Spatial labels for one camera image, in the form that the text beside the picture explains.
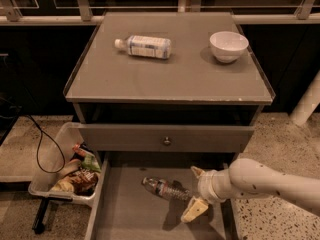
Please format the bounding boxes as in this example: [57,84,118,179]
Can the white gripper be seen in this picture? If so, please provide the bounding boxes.
[181,166,231,223]

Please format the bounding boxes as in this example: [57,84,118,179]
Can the clear water bottle red label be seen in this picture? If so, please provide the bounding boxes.
[141,177,190,201]

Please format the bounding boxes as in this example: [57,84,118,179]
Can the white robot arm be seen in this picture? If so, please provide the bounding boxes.
[181,155,320,223]

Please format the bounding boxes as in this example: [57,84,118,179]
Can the round metal drawer knob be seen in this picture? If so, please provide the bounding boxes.
[163,137,172,146]

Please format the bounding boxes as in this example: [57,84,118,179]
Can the grey open middle drawer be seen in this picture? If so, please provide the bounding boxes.
[85,152,240,240]

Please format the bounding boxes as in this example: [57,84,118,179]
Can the grey drawer cabinet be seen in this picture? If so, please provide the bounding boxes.
[63,11,276,240]

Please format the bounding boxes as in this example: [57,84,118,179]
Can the grey top drawer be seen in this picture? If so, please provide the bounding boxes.
[79,124,254,153]

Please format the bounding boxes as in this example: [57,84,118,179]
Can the white labelled plastic bottle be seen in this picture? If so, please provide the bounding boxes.
[114,35,171,60]

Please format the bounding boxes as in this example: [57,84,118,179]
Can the green snack packet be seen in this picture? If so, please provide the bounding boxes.
[81,154,101,173]

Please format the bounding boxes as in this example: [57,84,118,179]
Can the brown snack bag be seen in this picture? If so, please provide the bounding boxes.
[69,169,99,194]

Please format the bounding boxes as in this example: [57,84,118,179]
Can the clear plastic storage bin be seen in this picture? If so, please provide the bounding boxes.
[28,122,105,207]

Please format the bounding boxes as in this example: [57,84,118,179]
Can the yellow snack item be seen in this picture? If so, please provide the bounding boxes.
[51,180,74,193]

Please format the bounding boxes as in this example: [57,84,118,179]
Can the white ceramic bowl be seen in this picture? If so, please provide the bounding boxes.
[209,31,249,63]

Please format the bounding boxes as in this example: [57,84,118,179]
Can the black bar on floor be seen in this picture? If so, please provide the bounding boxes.
[32,198,49,234]

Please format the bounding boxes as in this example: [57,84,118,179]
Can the metal railing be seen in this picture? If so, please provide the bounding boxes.
[0,0,320,25]

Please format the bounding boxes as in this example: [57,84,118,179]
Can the black cable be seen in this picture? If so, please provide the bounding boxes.
[25,114,67,174]

